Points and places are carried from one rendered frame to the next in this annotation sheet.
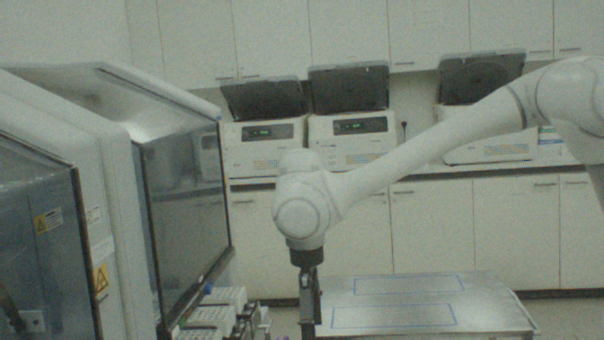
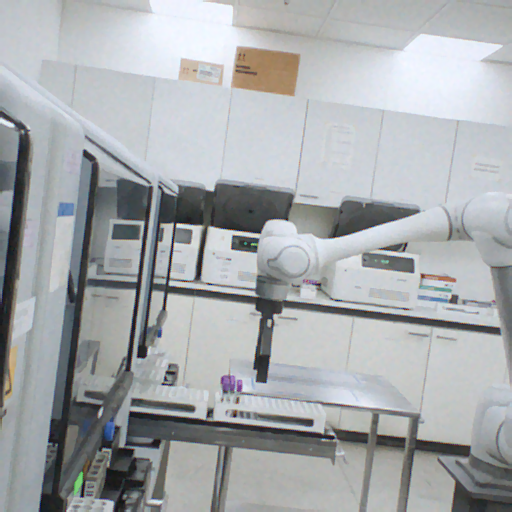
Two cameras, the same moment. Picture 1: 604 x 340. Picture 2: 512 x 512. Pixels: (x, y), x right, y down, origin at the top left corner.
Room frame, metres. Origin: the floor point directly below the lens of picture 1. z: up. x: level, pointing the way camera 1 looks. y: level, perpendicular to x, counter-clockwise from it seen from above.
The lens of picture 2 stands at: (-0.50, 0.38, 1.36)
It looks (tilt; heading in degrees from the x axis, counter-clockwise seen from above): 3 degrees down; 350
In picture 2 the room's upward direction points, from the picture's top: 8 degrees clockwise
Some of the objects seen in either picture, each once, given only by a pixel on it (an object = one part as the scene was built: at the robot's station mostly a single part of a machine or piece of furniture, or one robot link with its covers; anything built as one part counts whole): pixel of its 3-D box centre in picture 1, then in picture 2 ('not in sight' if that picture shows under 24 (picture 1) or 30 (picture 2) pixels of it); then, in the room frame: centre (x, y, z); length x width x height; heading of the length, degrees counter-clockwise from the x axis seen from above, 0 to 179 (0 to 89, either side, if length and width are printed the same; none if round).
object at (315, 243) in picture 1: (305, 233); (271, 288); (1.16, 0.01, 1.18); 0.09 x 0.09 x 0.06
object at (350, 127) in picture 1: (350, 114); (248, 234); (3.74, -0.36, 1.24); 0.62 x 0.56 x 0.69; 173
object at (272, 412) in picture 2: not in sight; (268, 414); (1.15, -0.03, 0.83); 0.30 x 0.10 x 0.06; 83
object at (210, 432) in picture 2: not in sight; (215, 428); (1.17, 0.11, 0.78); 0.73 x 0.14 x 0.09; 83
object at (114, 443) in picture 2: not in sight; (110, 448); (0.80, 0.38, 0.85); 0.12 x 0.02 x 0.06; 173
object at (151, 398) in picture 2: not in sight; (152, 400); (1.19, 0.28, 0.83); 0.30 x 0.10 x 0.06; 83
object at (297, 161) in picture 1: (301, 185); (278, 248); (1.15, 0.01, 1.29); 0.13 x 0.11 x 0.16; 178
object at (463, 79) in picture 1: (481, 104); (371, 250); (3.63, -1.20, 1.25); 0.62 x 0.56 x 0.69; 172
